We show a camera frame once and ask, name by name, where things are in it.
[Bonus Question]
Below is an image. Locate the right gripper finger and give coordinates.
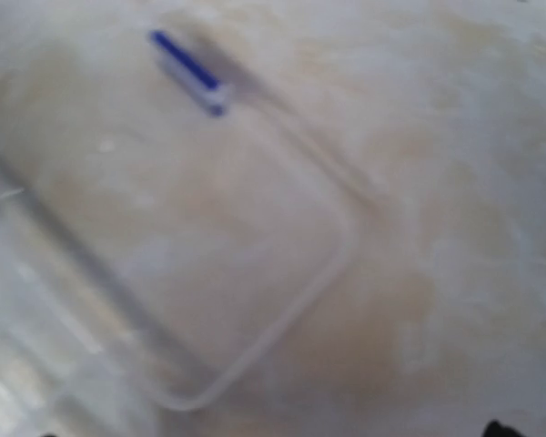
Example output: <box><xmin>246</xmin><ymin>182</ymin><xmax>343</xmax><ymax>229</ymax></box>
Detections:
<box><xmin>481</xmin><ymin>420</ymin><xmax>525</xmax><ymax>437</ymax></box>

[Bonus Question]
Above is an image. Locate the clear plastic pill organizer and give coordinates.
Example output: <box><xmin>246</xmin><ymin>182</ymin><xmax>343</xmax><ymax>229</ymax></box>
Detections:
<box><xmin>0</xmin><ymin>25</ymin><xmax>357</xmax><ymax>436</ymax></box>

